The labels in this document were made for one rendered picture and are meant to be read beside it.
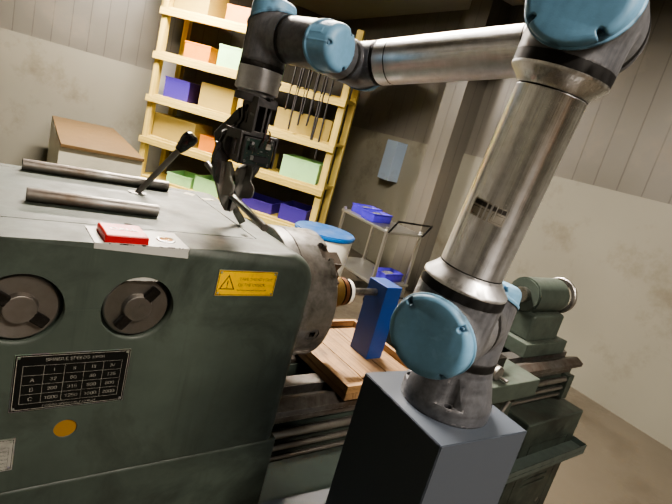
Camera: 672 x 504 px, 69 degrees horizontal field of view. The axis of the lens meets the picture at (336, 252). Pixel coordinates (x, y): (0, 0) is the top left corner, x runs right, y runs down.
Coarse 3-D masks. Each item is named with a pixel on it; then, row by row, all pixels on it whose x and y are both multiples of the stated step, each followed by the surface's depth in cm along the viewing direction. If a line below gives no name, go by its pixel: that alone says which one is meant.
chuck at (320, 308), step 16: (304, 240) 112; (320, 240) 116; (304, 256) 109; (320, 256) 111; (320, 272) 109; (320, 288) 108; (336, 288) 111; (320, 304) 109; (336, 304) 112; (304, 320) 107; (320, 320) 110; (304, 336) 110; (320, 336) 113; (304, 352) 117
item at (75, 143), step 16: (64, 128) 526; (80, 128) 559; (96, 128) 597; (112, 128) 641; (64, 144) 432; (80, 144) 453; (96, 144) 478; (112, 144) 506; (128, 144) 537; (48, 160) 579; (64, 160) 442; (80, 160) 448; (96, 160) 454; (112, 160) 461; (128, 160) 468
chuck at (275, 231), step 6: (270, 228) 112; (276, 228) 112; (282, 228) 114; (270, 234) 112; (276, 234) 110; (282, 234) 110; (288, 234) 112; (282, 240) 108; (288, 240) 109; (288, 246) 108; (294, 246) 109
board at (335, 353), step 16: (336, 320) 159; (352, 320) 163; (336, 336) 152; (352, 336) 155; (320, 352) 138; (336, 352) 141; (352, 352) 144; (384, 352) 150; (320, 368) 129; (336, 368) 131; (352, 368) 134; (368, 368) 136; (384, 368) 139; (400, 368) 142; (336, 384) 123; (352, 384) 121
